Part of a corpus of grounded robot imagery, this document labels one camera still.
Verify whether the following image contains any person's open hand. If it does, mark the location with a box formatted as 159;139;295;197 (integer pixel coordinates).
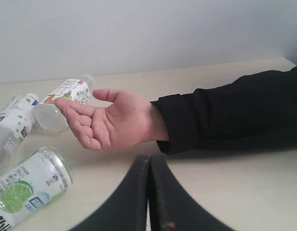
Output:
55;89;169;151

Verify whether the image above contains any lime label clear bottle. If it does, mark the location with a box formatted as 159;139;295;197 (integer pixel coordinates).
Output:
0;146;73;231

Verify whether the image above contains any tea bottle with orange bird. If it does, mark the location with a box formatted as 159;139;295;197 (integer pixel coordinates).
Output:
34;74;95;135

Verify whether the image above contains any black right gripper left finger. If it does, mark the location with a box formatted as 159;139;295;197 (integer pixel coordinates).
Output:
71;155;149;231

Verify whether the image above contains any clear bottle white blue label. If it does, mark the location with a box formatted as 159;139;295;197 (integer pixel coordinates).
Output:
0;93;39;175

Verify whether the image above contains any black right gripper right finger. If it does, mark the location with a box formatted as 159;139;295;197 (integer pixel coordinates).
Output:
148;154;232;231

